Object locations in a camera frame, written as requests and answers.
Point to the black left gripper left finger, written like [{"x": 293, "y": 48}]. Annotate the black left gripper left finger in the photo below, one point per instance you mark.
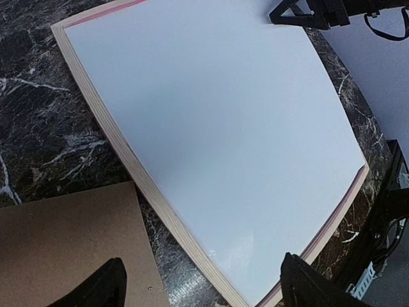
[{"x": 107, "y": 286}]

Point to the black front table rail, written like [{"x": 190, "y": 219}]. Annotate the black front table rail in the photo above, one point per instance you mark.
[{"x": 384, "y": 226}]

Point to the dark painting photo print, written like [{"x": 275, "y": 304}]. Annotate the dark painting photo print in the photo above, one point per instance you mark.
[{"x": 223, "y": 128}]

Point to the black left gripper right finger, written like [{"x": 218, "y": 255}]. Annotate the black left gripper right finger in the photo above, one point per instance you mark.
[{"x": 301, "y": 285}]

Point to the light wooden picture frame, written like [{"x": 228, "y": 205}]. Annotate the light wooden picture frame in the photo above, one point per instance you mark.
[{"x": 128, "y": 153}]

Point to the white slotted cable duct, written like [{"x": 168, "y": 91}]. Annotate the white slotted cable duct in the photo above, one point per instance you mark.
[{"x": 359, "y": 289}]

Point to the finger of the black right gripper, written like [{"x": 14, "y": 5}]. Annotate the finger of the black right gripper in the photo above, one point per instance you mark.
[{"x": 294, "y": 17}]

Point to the brown cardboard backing board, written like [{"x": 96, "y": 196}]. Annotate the brown cardboard backing board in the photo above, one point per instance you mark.
[{"x": 49, "y": 247}]

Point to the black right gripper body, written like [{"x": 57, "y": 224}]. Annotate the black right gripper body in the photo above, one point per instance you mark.
[{"x": 327, "y": 14}]

